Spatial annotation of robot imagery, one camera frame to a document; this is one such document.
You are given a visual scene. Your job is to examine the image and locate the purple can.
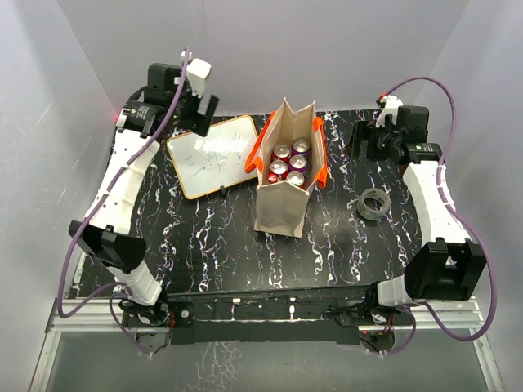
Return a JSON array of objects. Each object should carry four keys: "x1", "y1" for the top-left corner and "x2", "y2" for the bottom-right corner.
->
[
  {"x1": 286, "y1": 171, "x2": 306, "y2": 189},
  {"x1": 288, "y1": 154, "x2": 308, "y2": 176},
  {"x1": 291, "y1": 138, "x2": 311, "y2": 158}
]

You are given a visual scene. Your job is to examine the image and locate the beige canvas bag orange handles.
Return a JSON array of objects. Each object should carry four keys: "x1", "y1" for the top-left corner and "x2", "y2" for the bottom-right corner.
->
[{"x1": 244, "y1": 100, "x2": 328, "y2": 238}]

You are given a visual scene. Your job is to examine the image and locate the red can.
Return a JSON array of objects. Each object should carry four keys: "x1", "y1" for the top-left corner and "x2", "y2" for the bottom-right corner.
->
[
  {"x1": 271, "y1": 144, "x2": 292, "y2": 163},
  {"x1": 269, "y1": 159, "x2": 288, "y2": 178}
]

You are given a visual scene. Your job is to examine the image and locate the dark cola glass bottle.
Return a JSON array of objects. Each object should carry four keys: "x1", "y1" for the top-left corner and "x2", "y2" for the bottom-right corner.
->
[{"x1": 267, "y1": 171, "x2": 281, "y2": 184}]

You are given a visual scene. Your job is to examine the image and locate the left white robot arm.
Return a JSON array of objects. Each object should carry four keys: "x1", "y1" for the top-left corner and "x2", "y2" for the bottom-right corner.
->
[{"x1": 69, "y1": 59, "x2": 219, "y2": 326}]

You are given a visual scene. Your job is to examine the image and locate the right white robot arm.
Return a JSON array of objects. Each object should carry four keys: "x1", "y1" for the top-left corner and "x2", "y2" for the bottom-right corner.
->
[{"x1": 346, "y1": 105, "x2": 486, "y2": 324}]

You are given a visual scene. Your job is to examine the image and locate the grey tape roll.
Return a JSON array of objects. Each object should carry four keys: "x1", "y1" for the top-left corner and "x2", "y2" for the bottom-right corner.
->
[{"x1": 356, "y1": 188, "x2": 391, "y2": 221}]

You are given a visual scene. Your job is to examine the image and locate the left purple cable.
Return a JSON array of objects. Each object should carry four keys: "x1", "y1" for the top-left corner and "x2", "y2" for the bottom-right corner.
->
[{"x1": 56, "y1": 46, "x2": 194, "y2": 356}]

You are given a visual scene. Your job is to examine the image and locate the purple cable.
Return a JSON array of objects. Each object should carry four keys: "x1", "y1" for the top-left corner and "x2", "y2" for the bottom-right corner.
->
[
  {"x1": 378, "y1": 76, "x2": 499, "y2": 356},
  {"x1": 56, "y1": 46, "x2": 194, "y2": 356}
]

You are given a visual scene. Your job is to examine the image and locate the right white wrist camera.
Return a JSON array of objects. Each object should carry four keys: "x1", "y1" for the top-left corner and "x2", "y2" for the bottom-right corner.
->
[{"x1": 375, "y1": 93, "x2": 404, "y2": 127}]

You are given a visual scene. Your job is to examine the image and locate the small whiteboard wooden frame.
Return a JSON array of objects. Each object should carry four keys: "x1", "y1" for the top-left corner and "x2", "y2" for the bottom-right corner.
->
[{"x1": 167, "y1": 115, "x2": 257, "y2": 200}]

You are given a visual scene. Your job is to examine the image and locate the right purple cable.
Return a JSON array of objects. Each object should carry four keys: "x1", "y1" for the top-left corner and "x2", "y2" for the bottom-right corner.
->
[{"x1": 378, "y1": 76, "x2": 499, "y2": 356}]

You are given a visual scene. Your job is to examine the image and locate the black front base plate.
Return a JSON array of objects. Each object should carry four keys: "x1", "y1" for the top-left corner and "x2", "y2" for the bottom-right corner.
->
[{"x1": 119, "y1": 286, "x2": 413, "y2": 345}]

